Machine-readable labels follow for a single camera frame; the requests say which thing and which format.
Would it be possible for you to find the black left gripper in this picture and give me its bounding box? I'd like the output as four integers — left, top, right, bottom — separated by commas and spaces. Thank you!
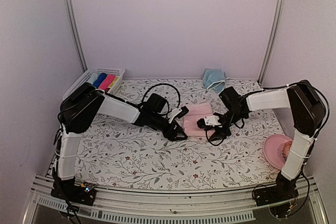
150, 112, 188, 141

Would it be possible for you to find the pink towel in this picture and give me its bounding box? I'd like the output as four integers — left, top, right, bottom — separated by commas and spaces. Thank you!
98, 74, 115, 90
183, 102, 213, 137

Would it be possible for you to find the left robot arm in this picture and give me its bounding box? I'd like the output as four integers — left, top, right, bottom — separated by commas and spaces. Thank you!
53, 82, 189, 200

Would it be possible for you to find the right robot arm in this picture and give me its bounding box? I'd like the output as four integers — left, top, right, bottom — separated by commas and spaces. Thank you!
204, 80, 331, 201

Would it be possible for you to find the pink plate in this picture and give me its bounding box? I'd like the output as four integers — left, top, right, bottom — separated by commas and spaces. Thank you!
263, 134, 292, 170

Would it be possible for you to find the floral tablecloth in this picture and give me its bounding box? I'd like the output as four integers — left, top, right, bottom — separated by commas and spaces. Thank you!
52, 78, 289, 190

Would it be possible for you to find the red patterned bowl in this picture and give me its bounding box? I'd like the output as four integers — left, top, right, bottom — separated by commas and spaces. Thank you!
282, 141, 292, 160

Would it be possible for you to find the yellow rolled towel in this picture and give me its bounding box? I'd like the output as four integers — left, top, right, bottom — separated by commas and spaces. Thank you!
108, 77, 121, 89

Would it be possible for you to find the white plastic basket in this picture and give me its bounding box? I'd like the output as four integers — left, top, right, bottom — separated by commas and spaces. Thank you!
62, 68, 125, 100

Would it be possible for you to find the pink rolled towel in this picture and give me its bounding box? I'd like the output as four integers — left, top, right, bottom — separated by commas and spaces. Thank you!
98, 74, 115, 90

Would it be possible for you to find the dark blue rolled towel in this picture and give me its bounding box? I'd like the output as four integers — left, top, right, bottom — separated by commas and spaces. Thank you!
92, 73, 107, 88

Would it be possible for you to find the light blue rolled towel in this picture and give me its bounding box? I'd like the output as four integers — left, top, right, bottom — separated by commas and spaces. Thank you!
87, 72, 99, 84

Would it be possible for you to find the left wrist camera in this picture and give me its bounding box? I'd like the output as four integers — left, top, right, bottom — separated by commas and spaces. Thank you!
167, 106, 189, 124

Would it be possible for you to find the left black cable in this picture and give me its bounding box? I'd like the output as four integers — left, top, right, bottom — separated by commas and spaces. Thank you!
141, 83, 182, 109

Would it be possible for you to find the front aluminium rail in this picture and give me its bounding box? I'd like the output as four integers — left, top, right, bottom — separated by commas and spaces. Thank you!
23, 176, 329, 223

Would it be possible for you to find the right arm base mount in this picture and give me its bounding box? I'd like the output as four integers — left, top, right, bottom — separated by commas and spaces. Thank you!
251, 183, 299, 206

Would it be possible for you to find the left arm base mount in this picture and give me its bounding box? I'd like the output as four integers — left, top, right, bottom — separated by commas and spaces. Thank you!
50, 177, 97, 206

